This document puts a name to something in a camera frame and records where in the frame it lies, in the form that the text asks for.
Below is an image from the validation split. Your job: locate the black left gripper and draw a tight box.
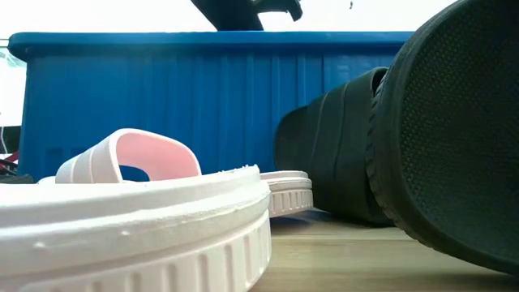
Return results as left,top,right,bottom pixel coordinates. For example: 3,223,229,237
190,0,303,32

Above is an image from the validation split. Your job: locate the black mesh sneaker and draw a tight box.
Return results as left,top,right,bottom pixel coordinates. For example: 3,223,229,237
273,66,392,227

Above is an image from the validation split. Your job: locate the pink rubber slide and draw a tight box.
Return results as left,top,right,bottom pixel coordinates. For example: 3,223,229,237
0,127,273,292
259,170,315,219

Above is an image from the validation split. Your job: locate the black rubber slide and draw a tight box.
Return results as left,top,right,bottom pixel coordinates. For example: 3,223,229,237
366,0,519,277

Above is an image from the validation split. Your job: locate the blue plastic bin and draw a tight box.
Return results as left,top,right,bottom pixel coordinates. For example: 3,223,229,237
7,31,414,183

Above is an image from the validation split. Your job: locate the black metal table frame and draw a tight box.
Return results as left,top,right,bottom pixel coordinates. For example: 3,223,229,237
0,173,36,186

